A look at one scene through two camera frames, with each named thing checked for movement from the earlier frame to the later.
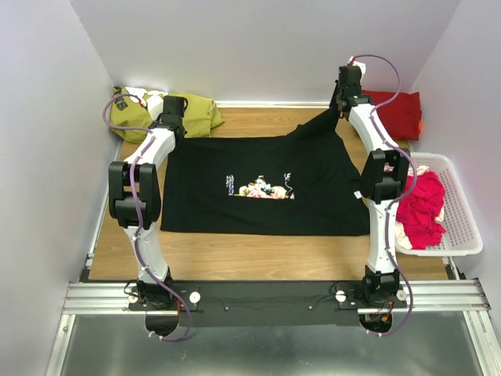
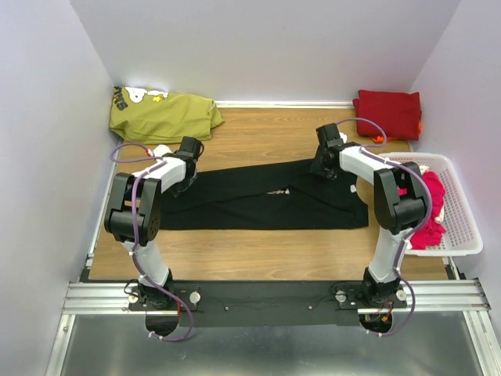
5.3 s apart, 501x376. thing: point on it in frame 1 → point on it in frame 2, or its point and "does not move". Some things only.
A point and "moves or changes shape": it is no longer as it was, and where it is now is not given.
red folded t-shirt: (401, 114) does not move
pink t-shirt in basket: (419, 213) does not move
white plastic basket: (463, 237) does not move
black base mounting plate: (268, 302) does not move
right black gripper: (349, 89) → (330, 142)
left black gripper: (159, 119) → (186, 186)
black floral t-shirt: (307, 182) moves or changes shape
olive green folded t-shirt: (131, 122) does not move
